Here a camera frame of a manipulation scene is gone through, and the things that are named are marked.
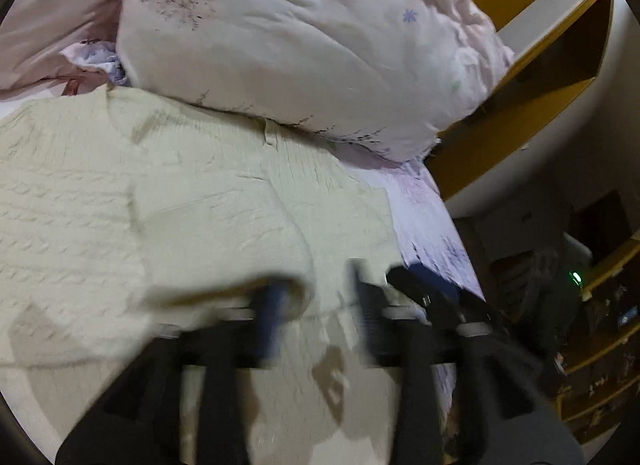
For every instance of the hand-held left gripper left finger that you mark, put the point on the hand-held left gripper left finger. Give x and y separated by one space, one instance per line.
272 317

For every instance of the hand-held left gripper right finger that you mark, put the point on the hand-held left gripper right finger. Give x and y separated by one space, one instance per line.
367 317

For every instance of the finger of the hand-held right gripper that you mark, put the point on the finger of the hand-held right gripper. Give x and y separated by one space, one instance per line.
419 290

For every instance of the pale floral bed sheet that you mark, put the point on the pale floral bed sheet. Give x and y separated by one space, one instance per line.
430 225

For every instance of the device with green light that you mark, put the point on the device with green light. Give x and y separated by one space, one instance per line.
577 276

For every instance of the wooden shelf with small things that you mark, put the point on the wooden shelf with small things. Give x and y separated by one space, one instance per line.
600 345

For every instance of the dark wooden cabinet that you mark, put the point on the dark wooden cabinet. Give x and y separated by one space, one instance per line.
600 225

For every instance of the yellow wooden headboard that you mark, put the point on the yellow wooden headboard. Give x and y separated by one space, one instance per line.
545 90

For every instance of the white floral quilt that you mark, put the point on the white floral quilt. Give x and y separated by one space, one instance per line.
300 45

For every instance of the pink blanket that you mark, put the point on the pink blanket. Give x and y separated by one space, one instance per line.
60 15

